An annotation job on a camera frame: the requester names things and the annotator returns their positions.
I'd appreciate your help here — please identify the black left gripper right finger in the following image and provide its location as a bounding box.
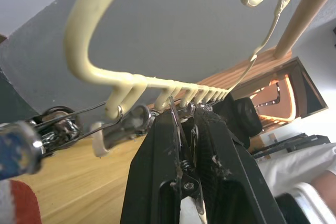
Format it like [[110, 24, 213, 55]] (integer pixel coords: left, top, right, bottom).
[[194, 108, 287, 224]]

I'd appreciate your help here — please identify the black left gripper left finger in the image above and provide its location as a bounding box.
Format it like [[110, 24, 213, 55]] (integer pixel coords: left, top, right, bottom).
[[120, 111, 182, 224]]

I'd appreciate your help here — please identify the metal spring clip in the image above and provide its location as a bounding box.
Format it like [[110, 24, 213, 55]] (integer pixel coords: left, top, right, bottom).
[[91, 104, 158, 158], [167, 95, 209, 224], [26, 102, 125, 156]]

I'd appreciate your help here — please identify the person in white shirt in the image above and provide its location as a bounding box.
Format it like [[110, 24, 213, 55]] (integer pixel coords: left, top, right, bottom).
[[256, 142, 336, 209]]

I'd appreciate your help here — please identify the black round knobbed object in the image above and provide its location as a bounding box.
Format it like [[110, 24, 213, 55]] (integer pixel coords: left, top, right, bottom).
[[222, 94, 263, 151]]

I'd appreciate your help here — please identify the black flat desk equipment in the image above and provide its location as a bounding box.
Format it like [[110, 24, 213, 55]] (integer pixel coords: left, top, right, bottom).
[[253, 134, 332, 159]]

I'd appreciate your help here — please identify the white rounded plastic part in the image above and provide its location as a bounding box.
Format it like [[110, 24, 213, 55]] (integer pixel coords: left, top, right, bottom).
[[286, 181, 336, 224]]

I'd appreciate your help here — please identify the dark framed orange lit recess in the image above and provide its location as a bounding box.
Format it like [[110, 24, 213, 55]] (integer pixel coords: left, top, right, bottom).
[[233, 56, 329, 132]]

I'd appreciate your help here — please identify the slatted wooden panel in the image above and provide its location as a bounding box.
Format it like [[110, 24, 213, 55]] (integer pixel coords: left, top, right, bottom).
[[196, 47, 292, 99]]

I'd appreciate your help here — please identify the blue red white flag sock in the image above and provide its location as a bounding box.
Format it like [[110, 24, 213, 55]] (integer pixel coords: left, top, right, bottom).
[[0, 121, 43, 224]]

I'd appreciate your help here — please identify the round wooden pole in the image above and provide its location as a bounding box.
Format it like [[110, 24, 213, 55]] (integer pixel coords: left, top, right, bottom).
[[274, 0, 336, 60]]

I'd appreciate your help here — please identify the cream coated wire clip hanger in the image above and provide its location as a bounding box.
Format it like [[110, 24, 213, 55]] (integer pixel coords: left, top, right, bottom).
[[64, 0, 300, 120]]

